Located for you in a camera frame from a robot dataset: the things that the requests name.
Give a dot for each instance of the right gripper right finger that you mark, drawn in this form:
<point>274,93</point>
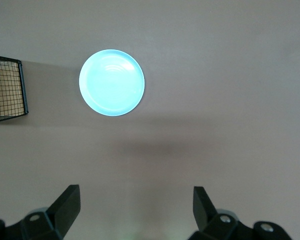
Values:
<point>205,217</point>

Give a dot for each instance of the light blue round plate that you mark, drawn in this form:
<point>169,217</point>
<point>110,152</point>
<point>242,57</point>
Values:
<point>112,85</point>

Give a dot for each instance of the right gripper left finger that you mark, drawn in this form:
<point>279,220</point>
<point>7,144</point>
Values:
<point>62,215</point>

